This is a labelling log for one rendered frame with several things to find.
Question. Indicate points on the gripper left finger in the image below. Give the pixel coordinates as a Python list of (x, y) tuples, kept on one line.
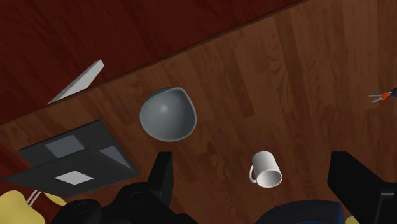
[(139, 204)]

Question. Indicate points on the black laptop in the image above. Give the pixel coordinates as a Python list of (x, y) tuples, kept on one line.
[(83, 161)]

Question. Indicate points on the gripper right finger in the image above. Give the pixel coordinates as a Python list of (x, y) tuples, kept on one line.
[(359, 183)]

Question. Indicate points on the dark blue round thing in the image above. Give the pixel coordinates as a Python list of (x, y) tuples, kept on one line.
[(297, 214)]

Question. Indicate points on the brown wooden table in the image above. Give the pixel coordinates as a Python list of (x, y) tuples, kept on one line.
[(279, 93)]

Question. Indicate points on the white mug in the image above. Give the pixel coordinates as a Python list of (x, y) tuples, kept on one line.
[(266, 167)]

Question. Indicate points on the grey bowl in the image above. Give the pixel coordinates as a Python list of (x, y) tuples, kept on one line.
[(169, 116)]

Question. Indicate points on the yellow rounded thing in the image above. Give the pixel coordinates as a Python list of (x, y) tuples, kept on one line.
[(15, 209)]

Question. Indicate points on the white flat board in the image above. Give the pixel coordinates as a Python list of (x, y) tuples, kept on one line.
[(82, 81)]

